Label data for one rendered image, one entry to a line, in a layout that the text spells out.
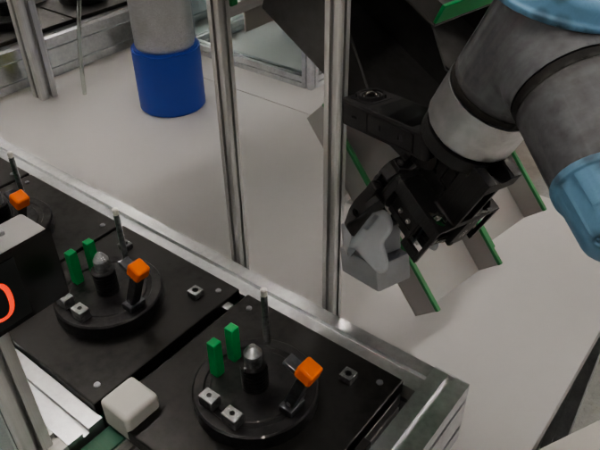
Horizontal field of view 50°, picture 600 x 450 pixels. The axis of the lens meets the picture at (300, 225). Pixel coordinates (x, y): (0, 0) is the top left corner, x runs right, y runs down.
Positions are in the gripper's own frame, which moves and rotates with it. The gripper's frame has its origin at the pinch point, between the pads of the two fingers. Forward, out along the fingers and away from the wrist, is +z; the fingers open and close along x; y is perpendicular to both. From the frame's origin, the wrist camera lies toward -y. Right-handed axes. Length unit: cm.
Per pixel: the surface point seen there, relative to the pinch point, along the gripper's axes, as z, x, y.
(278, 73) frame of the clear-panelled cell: 64, 46, -73
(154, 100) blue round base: 62, 11, -72
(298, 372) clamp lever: 4.6, -12.6, 8.9
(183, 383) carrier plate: 19.3, -19.8, 1.5
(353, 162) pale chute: 3.5, 5.8, -10.4
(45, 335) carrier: 26.9, -31.0, -13.2
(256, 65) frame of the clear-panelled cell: 67, 43, -79
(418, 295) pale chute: 10.5, 8.0, 5.9
